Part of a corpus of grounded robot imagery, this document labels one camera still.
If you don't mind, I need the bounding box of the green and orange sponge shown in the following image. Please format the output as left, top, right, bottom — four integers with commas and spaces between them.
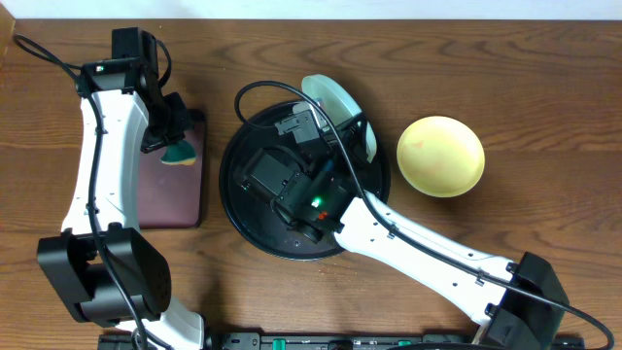
160, 140, 196, 165

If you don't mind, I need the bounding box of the light blue plate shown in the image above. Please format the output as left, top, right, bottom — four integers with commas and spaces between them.
301, 74, 378, 163

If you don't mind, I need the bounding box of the yellow plate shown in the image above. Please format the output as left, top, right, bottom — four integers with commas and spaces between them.
397, 116, 486, 198

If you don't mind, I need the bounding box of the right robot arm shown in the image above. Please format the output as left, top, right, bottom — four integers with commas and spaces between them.
221, 101, 568, 349

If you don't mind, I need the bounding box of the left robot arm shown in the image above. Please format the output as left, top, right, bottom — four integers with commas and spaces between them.
37, 27, 206, 349

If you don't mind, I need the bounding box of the round black serving tray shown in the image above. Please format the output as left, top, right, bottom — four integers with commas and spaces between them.
219, 101, 391, 261

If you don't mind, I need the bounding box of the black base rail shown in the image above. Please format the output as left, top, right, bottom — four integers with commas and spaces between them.
97, 332, 586, 350

